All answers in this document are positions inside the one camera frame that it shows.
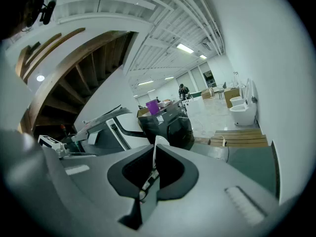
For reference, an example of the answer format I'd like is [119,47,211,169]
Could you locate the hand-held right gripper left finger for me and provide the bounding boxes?
[4,129,158,237]

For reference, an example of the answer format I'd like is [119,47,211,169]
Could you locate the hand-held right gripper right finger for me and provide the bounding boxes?
[142,143,281,237]

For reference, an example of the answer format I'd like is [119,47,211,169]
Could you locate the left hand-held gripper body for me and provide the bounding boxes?
[38,134,71,159]

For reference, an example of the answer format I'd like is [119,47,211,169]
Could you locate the white and black washing machine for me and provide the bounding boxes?
[71,105,150,157]

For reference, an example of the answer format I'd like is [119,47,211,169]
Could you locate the wooden staircase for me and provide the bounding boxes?
[14,28,136,139]

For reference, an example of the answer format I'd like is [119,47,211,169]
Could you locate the cream plastic panel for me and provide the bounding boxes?
[82,104,133,133]

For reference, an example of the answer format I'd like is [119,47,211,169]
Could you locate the wooden slat pallet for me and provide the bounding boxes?
[209,128,269,148]

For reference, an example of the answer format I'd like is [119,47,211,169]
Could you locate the open cardboard box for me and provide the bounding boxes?
[137,107,152,118]

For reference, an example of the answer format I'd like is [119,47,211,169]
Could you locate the white toilet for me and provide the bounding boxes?
[229,79,247,107]
[229,78,258,127]

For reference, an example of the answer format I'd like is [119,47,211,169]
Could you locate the white table with holes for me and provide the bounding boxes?
[182,97,206,115]

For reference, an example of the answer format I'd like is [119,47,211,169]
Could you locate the purple plastic tub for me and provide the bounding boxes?
[145,99,161,115]

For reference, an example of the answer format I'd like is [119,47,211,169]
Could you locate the brown cardboard box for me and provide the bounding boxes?
[223,87,241,109]
[200,87,216,100]

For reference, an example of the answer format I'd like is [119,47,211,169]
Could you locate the ceiling air vent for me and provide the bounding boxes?
[201,37,213,51]

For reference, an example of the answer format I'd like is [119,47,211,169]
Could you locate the black head-worn camera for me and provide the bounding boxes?
[39,0,57,26]

